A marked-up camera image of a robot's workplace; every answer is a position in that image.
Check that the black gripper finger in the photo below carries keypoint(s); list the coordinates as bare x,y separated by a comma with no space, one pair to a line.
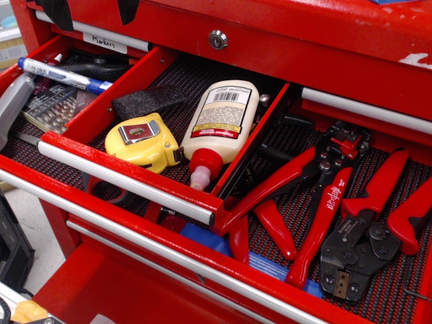
59,12
127,10

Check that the blue white marker pen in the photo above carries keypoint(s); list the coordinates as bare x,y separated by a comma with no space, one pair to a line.
55,73

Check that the red small upper drawer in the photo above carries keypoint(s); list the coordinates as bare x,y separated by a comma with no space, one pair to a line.
177,130

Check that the red wide lower drawer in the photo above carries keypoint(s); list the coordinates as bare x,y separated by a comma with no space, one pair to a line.
131,264

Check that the white markers label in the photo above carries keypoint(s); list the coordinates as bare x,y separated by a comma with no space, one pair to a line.
105,43

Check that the red capped small marker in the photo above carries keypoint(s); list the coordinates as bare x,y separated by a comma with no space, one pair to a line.
56,60

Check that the grey silver tool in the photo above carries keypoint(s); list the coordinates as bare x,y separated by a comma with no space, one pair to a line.
13,100

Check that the black sanding block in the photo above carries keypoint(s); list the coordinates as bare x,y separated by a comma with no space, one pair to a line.
150,100

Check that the silver round key lock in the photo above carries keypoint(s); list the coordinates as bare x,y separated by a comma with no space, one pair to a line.
218,40

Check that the drill bit set case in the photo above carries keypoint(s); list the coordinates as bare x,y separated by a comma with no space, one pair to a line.
53,108

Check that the yellow tape measure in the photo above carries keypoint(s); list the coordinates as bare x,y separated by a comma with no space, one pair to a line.
144,141

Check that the white glue bottle red cap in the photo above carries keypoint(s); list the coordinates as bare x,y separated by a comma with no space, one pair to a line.
219,128

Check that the red tool chest cabinet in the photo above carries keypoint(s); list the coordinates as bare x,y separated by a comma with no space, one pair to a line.
375,54

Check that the blue paper package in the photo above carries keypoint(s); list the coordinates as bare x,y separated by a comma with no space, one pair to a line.
222,245

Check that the black plastic crate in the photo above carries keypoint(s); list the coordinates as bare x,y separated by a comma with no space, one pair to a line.
17,255

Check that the black handled tool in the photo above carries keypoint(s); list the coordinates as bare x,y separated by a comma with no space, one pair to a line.
105,67

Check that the black red handled scissors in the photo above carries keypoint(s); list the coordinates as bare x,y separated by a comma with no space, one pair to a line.
106,191

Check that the red handled pliers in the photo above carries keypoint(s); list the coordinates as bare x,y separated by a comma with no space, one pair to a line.
274,224

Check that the red handled wire stripper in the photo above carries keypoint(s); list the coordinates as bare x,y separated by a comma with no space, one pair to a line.
322,172

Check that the red handled crimping tool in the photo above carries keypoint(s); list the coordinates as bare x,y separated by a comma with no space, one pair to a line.
360,246

